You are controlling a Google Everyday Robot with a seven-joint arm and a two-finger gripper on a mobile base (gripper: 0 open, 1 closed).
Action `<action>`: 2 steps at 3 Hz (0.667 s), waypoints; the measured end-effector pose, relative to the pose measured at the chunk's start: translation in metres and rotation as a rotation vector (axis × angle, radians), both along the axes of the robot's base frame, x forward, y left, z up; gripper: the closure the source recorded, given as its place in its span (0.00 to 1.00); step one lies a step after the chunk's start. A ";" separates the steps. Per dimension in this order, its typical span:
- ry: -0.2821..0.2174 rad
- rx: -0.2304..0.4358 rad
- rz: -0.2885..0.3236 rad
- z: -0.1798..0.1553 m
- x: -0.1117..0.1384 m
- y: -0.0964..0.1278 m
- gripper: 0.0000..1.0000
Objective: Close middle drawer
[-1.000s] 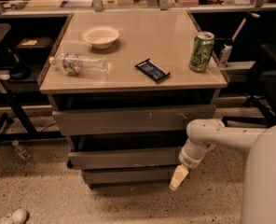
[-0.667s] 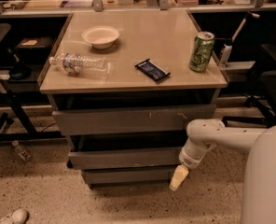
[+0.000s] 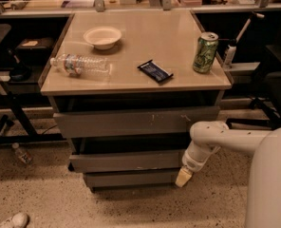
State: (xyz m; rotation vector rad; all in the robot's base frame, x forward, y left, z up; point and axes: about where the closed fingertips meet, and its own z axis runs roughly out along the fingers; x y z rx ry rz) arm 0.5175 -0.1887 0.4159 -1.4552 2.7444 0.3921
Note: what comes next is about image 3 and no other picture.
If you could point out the white handheld tool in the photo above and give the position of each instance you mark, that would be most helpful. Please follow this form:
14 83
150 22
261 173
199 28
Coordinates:
231 48

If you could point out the white shoe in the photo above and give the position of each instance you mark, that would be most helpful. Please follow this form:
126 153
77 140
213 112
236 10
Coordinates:
19 220

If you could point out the black desk lamp base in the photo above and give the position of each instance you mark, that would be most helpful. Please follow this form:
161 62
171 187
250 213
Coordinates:
20 71

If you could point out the blue snack bar wrapper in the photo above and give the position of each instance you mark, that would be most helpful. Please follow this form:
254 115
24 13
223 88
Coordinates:
155 72

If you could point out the white paper bowl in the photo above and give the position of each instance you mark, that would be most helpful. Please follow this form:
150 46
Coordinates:
102 38

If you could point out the black office chair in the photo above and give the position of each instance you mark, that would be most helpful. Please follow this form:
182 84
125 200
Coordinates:
266 80

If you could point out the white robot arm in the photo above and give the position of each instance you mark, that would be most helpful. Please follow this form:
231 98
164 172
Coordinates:
264 189

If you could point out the grey top drawer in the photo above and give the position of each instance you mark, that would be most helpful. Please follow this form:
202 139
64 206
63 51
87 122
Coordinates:
132 121

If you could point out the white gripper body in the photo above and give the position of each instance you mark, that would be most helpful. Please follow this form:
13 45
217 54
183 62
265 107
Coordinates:
192 163

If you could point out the grey bottom drawer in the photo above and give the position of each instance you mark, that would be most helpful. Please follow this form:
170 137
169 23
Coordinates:
130 178

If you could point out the water bottle on floor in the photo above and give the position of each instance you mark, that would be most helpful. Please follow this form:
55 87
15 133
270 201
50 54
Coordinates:
21 153

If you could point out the grey drawer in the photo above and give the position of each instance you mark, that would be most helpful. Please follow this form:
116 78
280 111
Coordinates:
130 178
101 155
132 121

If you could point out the grey drawer cabinet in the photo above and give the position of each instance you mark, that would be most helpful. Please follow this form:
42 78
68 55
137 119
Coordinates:
168 38

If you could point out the clear plastic water bottle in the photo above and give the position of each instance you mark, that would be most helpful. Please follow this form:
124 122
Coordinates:
81 65

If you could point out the green soda can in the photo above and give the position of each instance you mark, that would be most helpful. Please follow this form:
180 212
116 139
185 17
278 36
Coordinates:
207 44

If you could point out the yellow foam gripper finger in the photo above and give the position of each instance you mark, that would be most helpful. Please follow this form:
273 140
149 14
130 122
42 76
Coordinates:
184 175

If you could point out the black box on shelf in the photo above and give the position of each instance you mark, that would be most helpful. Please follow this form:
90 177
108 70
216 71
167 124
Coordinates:
36 47

